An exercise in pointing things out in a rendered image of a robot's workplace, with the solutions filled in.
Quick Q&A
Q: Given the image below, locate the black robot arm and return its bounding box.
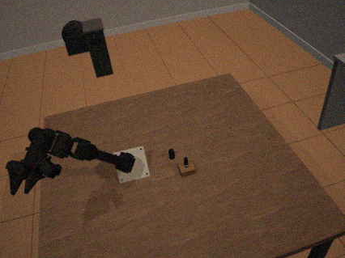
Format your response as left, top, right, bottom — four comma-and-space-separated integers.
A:
28, 128, 135, 178

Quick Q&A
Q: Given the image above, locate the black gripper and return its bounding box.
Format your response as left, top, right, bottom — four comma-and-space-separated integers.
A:
6, 145, 47, 195

